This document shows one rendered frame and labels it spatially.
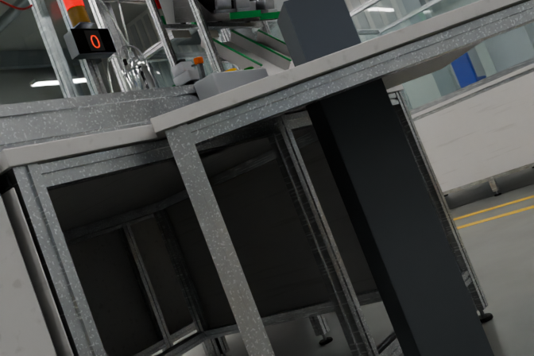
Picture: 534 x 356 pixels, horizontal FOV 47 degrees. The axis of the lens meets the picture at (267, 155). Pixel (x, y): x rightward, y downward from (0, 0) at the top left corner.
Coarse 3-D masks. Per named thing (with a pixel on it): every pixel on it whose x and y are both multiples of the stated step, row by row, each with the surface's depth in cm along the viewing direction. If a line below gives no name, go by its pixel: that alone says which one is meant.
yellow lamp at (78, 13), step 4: (72, 8) 164; (76, 8) 164; (80, 8) 164; (84, 8) 166; (68, 12) 164; (72, 12) 164; (76, 12) 164; (80, 12) 164; (84, 12) 165; (68, 16) 165; (72, 16) 164; (76, 16) 164; (80, 16) 164; (84, 16) 164; (88, 16) 166; (72, 20) 164; (76, 20) 164; (80, 20) 164; (84, 20) 164; (88, 20) 165; (72, 24) 164; (76, 24) 164
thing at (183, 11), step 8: (176, 0) 201; (184, 0) 198; (200, 0) 210; (208, 0) 209; (176, 8) 202; (184, 8) 199; (208, 8) 210; (232, 8) 202; (176, 16) 203; (184, 16) 200; (192, 16) 197; (208, 16) 192; (216, 16) 189; (224, 16) 187; (232, 16) 185; (240, 16) 188; (248, 16) 190; (256, 16) 192
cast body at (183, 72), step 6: (180, 60) 171; (174, 66) 171; (180, 66) 170; (186, 66) 171; (174, 72) 172; (180, 72) 170; (186, 72) 169; (192, 72) 170; (198, 72) 172; (174, 78) 172; (180, 78) 171; (186, 78) 169; (192, 78) 169; (198, 78) 171; (180, 84) 171
